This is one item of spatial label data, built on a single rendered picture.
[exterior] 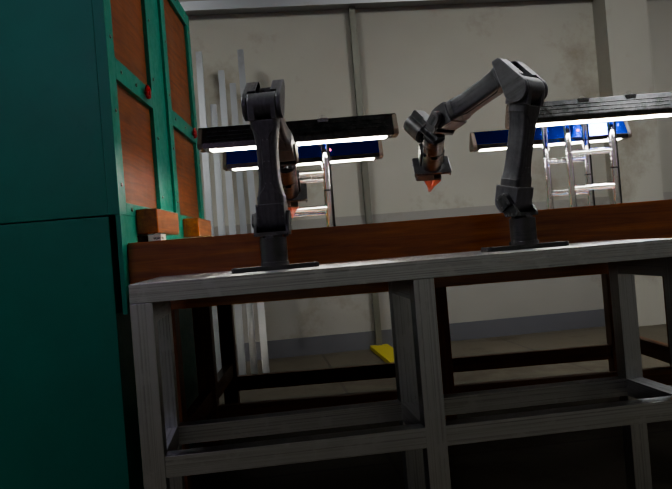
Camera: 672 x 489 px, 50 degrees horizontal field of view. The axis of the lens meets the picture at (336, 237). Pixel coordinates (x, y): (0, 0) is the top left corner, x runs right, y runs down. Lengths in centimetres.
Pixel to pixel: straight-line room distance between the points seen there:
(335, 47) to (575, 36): 170
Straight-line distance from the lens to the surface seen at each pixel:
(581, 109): 240
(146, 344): 150
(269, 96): 169
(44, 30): 209
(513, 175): 178
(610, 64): 536
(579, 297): 530
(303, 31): 504
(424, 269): 152
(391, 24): 513
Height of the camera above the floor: 72
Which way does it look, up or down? 1 degrees up
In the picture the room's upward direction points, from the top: 5 degrees counter-clockwise
